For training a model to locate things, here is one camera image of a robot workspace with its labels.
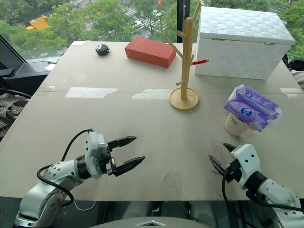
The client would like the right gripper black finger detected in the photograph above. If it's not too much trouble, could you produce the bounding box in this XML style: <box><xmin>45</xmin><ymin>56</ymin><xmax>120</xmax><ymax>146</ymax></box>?
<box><xmin>209</xmin><ymin>154</ymin><xmax>228</xmax><ymax>178</ymax></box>
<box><xmin>223</xmin><ymin>143</ymin><xmax>237</xmax><ymax>154</ymax></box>

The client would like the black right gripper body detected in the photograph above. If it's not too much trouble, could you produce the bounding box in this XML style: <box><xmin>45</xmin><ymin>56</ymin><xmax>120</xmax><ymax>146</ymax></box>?
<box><xmin>224</xmin><ymin>159</ymin><xmax>243</xmax><ymax>184</ymax></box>

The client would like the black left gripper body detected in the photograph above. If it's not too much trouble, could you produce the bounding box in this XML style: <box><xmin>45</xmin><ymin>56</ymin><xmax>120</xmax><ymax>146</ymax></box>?
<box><xmin>97</xmin><ymin>142</ymin><xmax>117</xmax><ymax>176</ymax></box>

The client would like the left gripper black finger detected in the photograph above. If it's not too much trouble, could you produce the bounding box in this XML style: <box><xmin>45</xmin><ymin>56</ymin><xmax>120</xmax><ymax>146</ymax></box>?
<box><xmin>113</xmin><ymin>155</ymin><xmax>146</xmax><ymax>178</ymax></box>
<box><xmin>107</xmin><ymin>136</ymin><xmax>137</xmax><ymax>150</ymax></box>

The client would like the white cup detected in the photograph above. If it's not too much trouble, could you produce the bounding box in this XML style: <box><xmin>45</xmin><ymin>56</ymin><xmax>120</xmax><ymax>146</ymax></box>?
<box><xmin>224</xmin><ymin>112</ymin><xmax>256</xmax><ymax>140</ymax></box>

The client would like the wooden mug tree stand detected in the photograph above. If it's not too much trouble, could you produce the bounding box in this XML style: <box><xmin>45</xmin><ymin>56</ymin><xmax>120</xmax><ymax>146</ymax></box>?
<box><xmin>166</xmin><ymin>2</ymin><xmax>209</xmax><ymax>111</ymax></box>

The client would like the purple tissue pack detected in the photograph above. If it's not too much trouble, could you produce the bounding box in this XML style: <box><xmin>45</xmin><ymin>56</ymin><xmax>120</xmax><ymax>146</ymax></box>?
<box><xmin>224</xmin><ymin>84</ymin><xmax>283</xmax><ymax>133</ymax></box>

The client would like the grey robot torso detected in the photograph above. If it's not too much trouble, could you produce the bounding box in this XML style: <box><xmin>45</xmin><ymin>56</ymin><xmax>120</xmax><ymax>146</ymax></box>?
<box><xmin>90</xmin><ymin>214</ymin><xmax>211</xmax><ymax>228</ymax></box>

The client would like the red brick block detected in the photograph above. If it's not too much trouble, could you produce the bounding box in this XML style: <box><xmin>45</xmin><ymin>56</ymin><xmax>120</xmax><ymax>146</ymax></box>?
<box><xmin>124</xmin><ymin>37</ymin><xmax>177</xmax><ymax>69</ymax></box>

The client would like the black round toy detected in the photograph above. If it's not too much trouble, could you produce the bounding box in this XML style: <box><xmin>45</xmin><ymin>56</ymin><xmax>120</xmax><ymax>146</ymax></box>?
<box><xmin>95</xmin><ymin>43</ymin><xmax>111</xmax><ymax>57</ymax></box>

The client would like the white woven lidded box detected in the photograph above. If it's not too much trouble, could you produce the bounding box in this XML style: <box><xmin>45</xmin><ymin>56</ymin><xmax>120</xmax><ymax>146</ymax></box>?
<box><xmin>194</xmin><ymin>6</ymin><xmax>296</xmax><ymax>81</ymax></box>

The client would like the dark object beside box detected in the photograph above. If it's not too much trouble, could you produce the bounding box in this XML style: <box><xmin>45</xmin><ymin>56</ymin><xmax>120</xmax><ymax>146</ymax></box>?
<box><xmin>282</xmin><ymin>53</ymin><xmax>304</xmax><ymax>72</ymax></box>

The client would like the checked cloth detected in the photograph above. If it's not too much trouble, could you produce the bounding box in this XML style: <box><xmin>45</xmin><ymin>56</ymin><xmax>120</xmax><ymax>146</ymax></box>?
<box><xmin>0</xmin><ymin>93</ymin><xmax>30</xmax><ymax>141</ymax></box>

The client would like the black vertical window bar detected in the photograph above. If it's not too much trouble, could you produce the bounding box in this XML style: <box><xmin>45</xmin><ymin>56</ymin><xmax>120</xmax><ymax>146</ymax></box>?
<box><xmin>176</xmin><ymin>0</ymin><xmax>192</xmax><ymax>45</ymax></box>

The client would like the yellow truck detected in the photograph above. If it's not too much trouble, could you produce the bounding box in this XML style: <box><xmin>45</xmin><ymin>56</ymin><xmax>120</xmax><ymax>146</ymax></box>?
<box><xmin>25</xmin><ymin>15</ymin><xmax>49</xmax><ymax>31</ymax></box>

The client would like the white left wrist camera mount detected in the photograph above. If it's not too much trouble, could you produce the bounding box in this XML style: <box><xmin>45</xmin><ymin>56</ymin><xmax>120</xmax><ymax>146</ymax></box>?
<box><xmin>84</xmin><ymin>132</ymin><xmax>107</xmax><ymax>179</ymax></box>

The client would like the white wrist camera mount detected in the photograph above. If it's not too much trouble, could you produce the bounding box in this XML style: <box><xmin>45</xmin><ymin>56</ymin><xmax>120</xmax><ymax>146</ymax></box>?
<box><xmin>84</xmin><ymin>132</ymin><xmax>107</xmax><ymax>179</ymax></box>
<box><xmin>230</xmin><ymin>143</ymin><xmax>262</xmax><ymax>190</ymax></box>

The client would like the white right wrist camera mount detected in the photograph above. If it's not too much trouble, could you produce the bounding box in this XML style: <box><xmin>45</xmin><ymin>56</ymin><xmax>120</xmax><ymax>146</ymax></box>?
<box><xmin>230</xmin><ymin>143</ymin><xmax>262</xmax><ymax>190</ymax></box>

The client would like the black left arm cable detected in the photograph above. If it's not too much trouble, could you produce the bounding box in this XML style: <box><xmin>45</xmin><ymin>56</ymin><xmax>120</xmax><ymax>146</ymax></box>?
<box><xmin>36</xmin><ymin>128</ymin><xmax>94</xmax><ymax>208</ymax></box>

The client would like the thin white cable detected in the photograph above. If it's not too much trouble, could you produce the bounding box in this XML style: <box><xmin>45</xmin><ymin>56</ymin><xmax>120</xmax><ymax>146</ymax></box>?
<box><xmin>74</xmin><ymin>200</ymin><xmax>96</xmax><ymax>211</ymax></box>

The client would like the black slanted window frame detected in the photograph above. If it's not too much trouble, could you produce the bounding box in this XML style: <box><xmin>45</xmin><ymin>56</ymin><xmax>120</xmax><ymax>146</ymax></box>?
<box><xmin>0</xmin><ymin>34</ymin><xmax>52</xmax><ymax>95</ymax></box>

